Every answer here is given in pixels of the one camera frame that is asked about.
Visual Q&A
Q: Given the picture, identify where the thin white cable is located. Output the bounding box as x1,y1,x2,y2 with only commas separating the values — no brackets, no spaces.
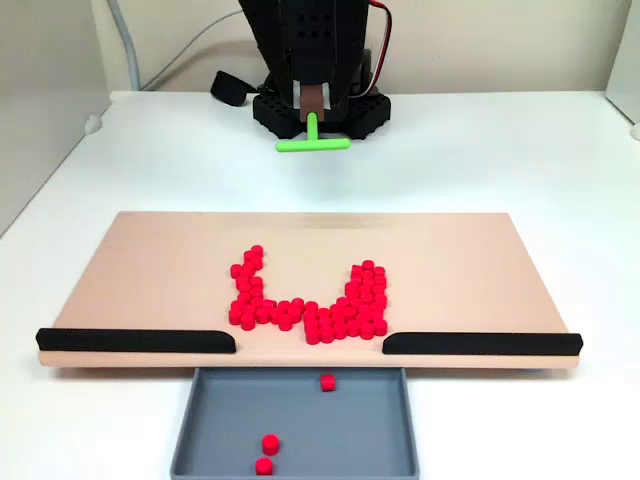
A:
142,7,246,91

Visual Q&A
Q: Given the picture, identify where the white partition panel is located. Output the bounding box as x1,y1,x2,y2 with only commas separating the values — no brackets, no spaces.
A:
604,0,640,126

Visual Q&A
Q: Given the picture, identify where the beige sloped board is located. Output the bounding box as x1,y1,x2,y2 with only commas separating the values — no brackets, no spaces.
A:
37,210,584,374

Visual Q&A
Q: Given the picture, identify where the green T pusher brown handle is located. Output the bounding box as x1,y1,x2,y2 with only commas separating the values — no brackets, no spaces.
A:
274,82,350,154

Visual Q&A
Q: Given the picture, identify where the black foam rail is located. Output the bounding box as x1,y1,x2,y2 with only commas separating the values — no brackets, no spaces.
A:
34,327,237,355
382,331,584,357

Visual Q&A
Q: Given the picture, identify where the grey plastic tray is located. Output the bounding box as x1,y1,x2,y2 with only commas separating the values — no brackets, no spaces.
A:
169,366,420,479

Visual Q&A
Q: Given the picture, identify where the grey partition panel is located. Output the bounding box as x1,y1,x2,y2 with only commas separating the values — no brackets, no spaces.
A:
0,89,112,236

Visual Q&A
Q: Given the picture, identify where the red white black servo cable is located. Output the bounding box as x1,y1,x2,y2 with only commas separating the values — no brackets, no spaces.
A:
359,0,395,99

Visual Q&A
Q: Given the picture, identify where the black table clamp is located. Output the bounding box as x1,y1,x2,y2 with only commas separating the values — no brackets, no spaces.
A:
209,69,257,107

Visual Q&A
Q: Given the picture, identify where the thick grey cable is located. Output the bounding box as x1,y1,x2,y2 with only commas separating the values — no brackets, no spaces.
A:
106,0,143,92

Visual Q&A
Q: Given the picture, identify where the heap of red cylinder granules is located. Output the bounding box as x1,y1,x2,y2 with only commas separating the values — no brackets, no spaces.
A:
228,244,390,346

